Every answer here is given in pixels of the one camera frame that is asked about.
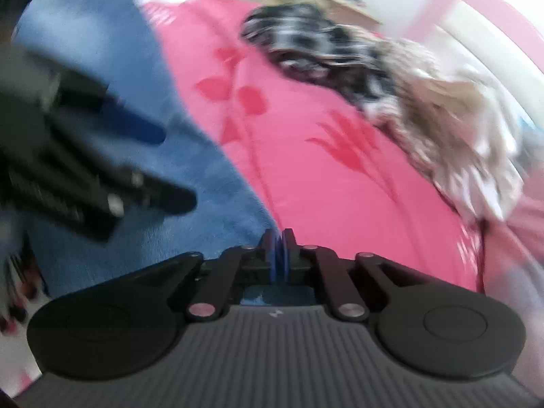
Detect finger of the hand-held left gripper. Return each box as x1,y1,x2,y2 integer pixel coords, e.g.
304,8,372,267
100,93,167,146
106,165,199,218

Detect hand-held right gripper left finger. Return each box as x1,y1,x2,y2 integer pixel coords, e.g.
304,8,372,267
164,228,279,321

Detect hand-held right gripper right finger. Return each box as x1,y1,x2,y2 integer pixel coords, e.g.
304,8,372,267
280,228,430,323

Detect blue denim jeans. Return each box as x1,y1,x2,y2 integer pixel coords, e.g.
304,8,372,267
13,0,315,307

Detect pink floral blanket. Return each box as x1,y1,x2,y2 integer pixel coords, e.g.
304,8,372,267
136,0,544,298

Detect black white plaid shirt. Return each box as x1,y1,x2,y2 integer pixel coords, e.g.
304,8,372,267
240,3,400,111

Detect beige knit sweater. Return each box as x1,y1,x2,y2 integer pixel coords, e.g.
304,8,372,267
365,36,528,222

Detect pink grey striped quilt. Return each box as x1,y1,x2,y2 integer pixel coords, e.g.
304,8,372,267
480,178,544,375

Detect pink padded headboard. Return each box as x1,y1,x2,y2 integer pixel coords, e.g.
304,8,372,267
404,0,544,107

